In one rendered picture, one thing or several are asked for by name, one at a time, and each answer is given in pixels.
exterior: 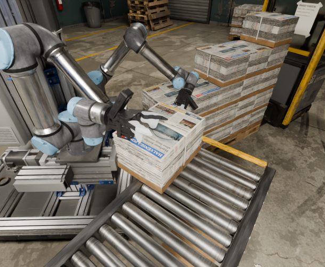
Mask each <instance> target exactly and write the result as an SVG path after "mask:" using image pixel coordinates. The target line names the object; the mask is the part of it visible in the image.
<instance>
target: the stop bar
mask: <svg viewBox="0 0 325 267"><path fill-rule="evenodd" d="M202 141H204V142H206V143H209V144H211V145H213V146H215V147H218V148H221V149H223V150H225V151H227V152H230V153H232V154H234V155H237V156H239V157H241V158H244V159H246V160H248V161H250V162H253V163H255V164H257V165H260V166H262V167H264V168H266V167H267V165H268V163H267V162H265V161H262V160H261V159H258V158H255V157H253V156H250V155H248V154H246V153H243V152H241V151H239V150H236V149H234V148H232V147H229V146H227V145H224V144H222V143H220V142H217V141H215V140H213V139H210V138H208V137H206V136H203V135H202Z"/></svg>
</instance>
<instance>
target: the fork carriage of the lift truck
mask: <svg viewBox="0 0 325 267"><path fill-rule="evenodd" d="M286 109H287V106H286V105H284V104H281V103H279V102H277V101H275V100H273V99H269V103H268V105H267V109H266V110H265V113H264V116H263V119H265V120H267V122H268V123H270V124H271V125H273V126H275V127H278V126H279V124H280V122H281V120H282V118H283V115H284V113H285V111H286Z"/></svg>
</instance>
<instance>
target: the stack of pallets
mask: <svg viewBox="0 0 325 267"><path fill-rule="evenodd" d="M127 1H128V8H129V11H130V12H129V13H128V19H129V23H130V26H131V25H132V24H134V23H141V24H143V25H144V26H145V27H146V29H147V30H148V29H151V27H150V26H151V25H150V20H149V18H148V13H147V9H146V6H145V4H147V3H151V2H157V1H158V0H153V1H151V0H127ZM132 1H135V2H132ZM133 6H135V7H133ZM134 11H135V12H134ZM133 15H134V16H133ZM133 20H135V21H133Z"/></svg>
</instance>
